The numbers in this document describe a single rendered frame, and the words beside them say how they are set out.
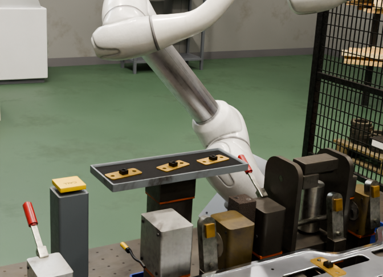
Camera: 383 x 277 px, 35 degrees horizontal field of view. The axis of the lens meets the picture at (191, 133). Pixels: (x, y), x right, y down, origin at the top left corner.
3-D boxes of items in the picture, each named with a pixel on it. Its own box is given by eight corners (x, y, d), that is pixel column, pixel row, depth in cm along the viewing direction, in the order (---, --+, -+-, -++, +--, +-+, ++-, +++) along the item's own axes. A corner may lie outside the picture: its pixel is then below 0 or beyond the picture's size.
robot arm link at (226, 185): (230, 217, 209) (195, 182, 196) (223, 179, 223) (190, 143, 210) (271, 196, 204) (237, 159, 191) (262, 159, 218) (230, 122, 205)
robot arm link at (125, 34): (148, 23, 164) (146, -1, 174) (84, 39, 165) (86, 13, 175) (161, 62, 172) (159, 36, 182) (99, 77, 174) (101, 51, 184)
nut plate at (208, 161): (206, 165, 152) (206, 161, 151) (195, 161, 154) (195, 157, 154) (229, 159, 157) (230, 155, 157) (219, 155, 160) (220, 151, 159)
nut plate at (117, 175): (112, 180, 139) (113, 175, 139) (104, 175, 142) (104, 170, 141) (142, 173, 144) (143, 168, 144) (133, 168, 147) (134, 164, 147)
